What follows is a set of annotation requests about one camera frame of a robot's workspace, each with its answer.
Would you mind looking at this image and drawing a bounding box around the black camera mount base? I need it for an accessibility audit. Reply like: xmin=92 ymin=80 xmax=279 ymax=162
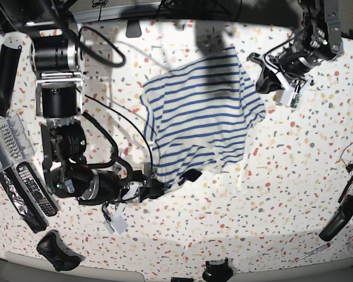
xmin=202 ymin=258 xmax=234 ymax=282

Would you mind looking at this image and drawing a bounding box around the black tube cover left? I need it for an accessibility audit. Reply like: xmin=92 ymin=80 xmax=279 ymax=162
xmin=0 ymin=44 xmax=22 ymax=118

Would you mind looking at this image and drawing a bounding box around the black handle grip right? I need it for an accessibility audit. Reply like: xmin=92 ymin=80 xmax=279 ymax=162
xmin=319 ymin=195 xmax=353 ymax=242

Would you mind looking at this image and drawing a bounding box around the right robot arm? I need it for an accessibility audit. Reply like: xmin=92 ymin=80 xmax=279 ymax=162
xmin=0 ymin=1 xmax=162 ymax=234

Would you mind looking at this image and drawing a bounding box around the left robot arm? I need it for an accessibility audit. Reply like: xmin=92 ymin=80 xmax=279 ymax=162
xmin=247 ymin=1 xmax=343 ymax=108

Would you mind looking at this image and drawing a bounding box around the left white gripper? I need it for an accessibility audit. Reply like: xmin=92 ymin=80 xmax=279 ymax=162
xmin=247 ymin=53 xmax=313 ymax=108

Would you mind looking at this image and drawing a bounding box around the black foil-wrapped bar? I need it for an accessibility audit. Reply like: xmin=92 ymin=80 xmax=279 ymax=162
xmin=0 ymin=168 xmax=48 ymax=234

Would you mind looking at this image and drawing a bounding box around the clear plastic bit case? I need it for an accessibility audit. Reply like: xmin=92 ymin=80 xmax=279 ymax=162
xmin=0 ymin=114 xmax=35 ymax=173

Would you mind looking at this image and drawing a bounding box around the black TV remote control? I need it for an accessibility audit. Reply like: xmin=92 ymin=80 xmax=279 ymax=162
xmin=16 ymin=162 xmax=58 ymax=217

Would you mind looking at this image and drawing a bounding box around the red-tipped screwdriver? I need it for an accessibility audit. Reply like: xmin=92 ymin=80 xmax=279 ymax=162
xmin=295 ymin=243 xmax=331 ymax=261

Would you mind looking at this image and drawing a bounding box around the black stand foot top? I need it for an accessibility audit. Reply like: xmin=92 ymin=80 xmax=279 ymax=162
xmin=126 ymin=19 xmax=142 ymax=38

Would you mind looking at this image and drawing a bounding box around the black strap with cable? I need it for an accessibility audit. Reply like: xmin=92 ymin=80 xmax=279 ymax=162
xmin=337 ymin=170 xmax=353 ymax=203

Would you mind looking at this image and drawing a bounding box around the blue white striped t-shirt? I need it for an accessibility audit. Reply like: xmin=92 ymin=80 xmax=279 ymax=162
xmin=140 ymin=46 xmax=266 ymax=187

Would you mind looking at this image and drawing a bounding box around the black game controller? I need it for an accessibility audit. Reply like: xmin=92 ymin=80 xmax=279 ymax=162
xmin=36 ymin=232 xmax=81 ymax=272

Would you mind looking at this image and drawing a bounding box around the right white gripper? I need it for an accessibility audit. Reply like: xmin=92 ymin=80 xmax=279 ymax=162
xmin=101 ymin=163 xmax=202 ymax=235

